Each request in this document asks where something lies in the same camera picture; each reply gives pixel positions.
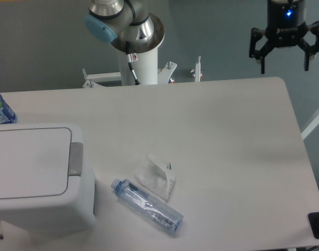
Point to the white trash can lid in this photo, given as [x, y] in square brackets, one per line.
[34, 162]

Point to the crumpled white paper wrapper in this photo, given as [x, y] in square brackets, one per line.
[156, 175]

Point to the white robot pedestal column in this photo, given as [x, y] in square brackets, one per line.
[133, 64]

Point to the grey lid push button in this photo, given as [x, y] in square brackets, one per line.
[75, 159]

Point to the blue labelled water bottle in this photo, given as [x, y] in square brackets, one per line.
[7, 115]

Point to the white pedestal base frame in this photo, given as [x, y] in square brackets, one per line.
[164, 75]

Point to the silver robot arm blue cap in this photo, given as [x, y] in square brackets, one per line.
[129, 24]

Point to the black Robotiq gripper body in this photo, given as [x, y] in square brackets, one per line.
[286, 24]

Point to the black device at table edge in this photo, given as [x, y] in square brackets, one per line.
[314, 223]

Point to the white trash can body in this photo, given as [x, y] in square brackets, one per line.
[74, 210]

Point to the empty clear plastic bottle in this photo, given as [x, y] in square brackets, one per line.
[164, 216]

